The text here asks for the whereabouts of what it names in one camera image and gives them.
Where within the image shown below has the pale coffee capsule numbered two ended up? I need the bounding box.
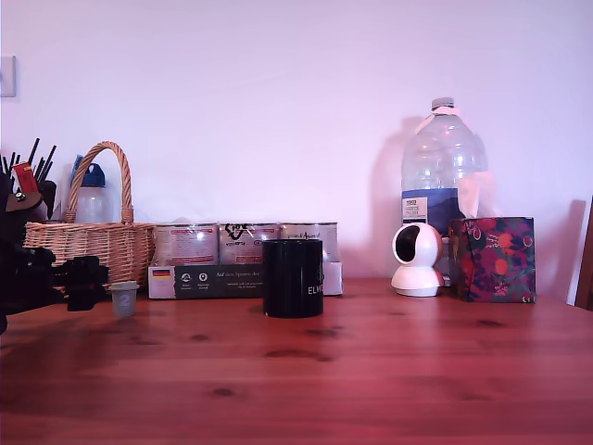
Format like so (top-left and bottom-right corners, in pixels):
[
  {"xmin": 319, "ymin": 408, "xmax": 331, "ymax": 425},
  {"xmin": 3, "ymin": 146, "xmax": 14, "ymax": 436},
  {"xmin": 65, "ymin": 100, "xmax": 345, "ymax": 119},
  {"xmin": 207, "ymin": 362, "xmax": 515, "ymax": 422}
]
[{"xmin": 109, "ymin": 280, "xmax": 140, "ymax": 318}]

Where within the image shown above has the black coffee mug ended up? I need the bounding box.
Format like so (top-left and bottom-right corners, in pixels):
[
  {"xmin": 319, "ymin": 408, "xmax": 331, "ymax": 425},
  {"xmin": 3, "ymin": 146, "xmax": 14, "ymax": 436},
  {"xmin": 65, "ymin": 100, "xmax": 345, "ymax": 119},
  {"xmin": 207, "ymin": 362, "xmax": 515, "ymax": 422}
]
[{"xmin": 261, "ymin": 238, "xmax": 325, "ymax": 320}]

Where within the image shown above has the clear bottle with blue cap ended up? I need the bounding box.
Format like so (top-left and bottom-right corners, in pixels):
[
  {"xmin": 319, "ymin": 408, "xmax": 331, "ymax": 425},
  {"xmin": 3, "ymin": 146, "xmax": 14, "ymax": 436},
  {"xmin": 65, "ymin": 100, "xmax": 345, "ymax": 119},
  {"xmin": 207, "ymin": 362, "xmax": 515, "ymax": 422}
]
[{"xmin": 71, "ymin": 155, "xmax": 116, "ymax": 224}]

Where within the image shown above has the silver can with red label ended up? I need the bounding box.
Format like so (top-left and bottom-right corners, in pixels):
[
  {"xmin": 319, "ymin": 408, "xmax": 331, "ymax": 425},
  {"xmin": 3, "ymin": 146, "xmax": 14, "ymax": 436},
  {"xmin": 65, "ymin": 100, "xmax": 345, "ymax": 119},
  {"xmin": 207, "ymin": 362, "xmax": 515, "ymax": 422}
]
[{"xmin": 154, "ymin": 222, "xmax": 220, "ymax": 267}]

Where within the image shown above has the dark cardboard can tray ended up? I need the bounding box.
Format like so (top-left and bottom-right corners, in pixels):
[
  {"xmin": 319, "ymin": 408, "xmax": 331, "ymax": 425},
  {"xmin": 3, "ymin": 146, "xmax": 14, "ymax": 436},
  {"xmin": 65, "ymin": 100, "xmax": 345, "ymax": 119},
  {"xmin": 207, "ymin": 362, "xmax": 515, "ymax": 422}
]
[{"xmin": 147, "ymin": 261, "xmax": 346, "ymax": 300}]

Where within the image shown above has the red packet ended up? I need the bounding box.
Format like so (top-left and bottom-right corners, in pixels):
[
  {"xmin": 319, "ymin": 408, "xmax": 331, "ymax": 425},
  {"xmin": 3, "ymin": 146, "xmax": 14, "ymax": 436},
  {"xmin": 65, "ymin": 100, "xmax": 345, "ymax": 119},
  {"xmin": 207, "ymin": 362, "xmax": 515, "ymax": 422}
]
[{"xmin": 12, "ymin": 161, "xmax": 40, "ymax": 194}]

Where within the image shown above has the silver can with black logo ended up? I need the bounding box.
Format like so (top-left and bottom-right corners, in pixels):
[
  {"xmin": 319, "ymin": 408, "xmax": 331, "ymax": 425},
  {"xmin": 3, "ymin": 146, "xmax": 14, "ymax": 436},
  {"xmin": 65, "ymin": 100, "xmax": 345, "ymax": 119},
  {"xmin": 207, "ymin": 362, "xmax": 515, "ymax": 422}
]
[{"xmin": 218, "ymin": 222, "xmax": 280, "ymax": 267}]

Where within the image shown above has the silver can with script print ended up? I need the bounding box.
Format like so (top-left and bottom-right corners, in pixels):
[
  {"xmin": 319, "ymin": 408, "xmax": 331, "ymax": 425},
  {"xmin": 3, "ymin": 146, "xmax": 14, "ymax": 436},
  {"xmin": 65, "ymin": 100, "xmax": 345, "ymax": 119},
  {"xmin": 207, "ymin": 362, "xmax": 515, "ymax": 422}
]
[{"xmin": 278, "ymin": 222, "xmax": 339, "ymax": 274}]

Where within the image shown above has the large clear water bottle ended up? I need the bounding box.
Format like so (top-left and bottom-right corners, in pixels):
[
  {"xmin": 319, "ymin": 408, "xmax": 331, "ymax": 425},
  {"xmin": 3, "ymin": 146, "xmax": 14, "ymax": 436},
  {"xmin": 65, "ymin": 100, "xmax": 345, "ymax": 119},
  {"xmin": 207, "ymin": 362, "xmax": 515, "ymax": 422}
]
[{"xmin": 399, "ymin": 96, "xmax": 490, "ymax": 275}]

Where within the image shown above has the pale pink tissue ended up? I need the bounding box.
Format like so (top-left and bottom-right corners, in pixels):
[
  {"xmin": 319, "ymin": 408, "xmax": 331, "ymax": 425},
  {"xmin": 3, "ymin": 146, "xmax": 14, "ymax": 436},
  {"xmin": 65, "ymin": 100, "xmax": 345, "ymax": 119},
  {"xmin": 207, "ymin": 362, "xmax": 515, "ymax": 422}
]
[{"xmin": 457, "ymin": 169, "xmax": 497, "ymax": 220}]

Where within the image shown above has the floral patterned box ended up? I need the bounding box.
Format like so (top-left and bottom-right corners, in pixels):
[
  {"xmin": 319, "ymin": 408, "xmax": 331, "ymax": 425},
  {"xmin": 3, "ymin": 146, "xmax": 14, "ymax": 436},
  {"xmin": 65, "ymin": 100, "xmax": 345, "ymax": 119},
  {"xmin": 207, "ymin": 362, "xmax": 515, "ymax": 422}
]
[{"xmin": 448, "ymin": 215, "xmax": 537, "ymax": 305}]

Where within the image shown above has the wooden furniture edge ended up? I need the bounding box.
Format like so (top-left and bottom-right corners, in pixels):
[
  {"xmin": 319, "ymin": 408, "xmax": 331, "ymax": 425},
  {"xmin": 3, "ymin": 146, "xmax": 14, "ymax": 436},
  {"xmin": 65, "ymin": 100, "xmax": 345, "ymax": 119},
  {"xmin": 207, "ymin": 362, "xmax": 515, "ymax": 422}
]
[{"xmin": 565, "ymin": 194, "xmax": 593, "ymax": 312}]

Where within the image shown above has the wicker basket with handle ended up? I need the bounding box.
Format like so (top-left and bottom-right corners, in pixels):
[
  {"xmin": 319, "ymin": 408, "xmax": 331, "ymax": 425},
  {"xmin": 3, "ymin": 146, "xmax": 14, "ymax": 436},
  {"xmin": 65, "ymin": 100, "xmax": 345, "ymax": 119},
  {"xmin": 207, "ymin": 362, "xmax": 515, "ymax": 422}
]
[{"xmin": 22, "ymin": 140, "xmax": 158, "ymax": 289}]

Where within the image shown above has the white wall switch plate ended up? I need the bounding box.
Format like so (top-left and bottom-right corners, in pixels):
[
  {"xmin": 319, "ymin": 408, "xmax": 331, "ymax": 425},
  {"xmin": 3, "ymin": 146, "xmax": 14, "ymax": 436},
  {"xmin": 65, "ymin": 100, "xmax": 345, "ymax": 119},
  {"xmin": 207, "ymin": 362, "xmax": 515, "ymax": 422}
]
[{"xmin": 0, "ymin": 55, "xmax": 18, "ymax": 98}]

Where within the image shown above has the small white round camera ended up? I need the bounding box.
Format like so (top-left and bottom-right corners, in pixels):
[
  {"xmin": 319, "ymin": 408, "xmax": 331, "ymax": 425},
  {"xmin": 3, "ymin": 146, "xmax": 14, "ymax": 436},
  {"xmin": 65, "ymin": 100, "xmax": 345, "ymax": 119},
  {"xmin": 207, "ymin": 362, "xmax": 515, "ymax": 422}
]
[{"xmin": 390, "ymin": 222, "xmax": 445, "ymax": 299}]

